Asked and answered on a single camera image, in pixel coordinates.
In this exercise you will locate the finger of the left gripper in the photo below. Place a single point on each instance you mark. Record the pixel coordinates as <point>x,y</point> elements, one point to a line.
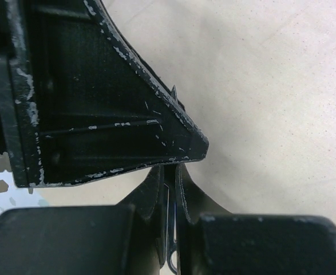
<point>88,106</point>

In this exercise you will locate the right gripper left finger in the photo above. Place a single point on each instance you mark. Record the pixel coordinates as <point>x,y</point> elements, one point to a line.
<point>126,238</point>

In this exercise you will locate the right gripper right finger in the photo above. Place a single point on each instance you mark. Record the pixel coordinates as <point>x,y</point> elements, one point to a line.
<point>212,240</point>

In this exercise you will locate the hemostat forceps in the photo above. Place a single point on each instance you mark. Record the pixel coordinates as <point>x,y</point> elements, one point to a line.
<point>170,239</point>

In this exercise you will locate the beige cloth mat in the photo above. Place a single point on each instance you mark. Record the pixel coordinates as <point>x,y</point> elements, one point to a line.
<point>259,79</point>

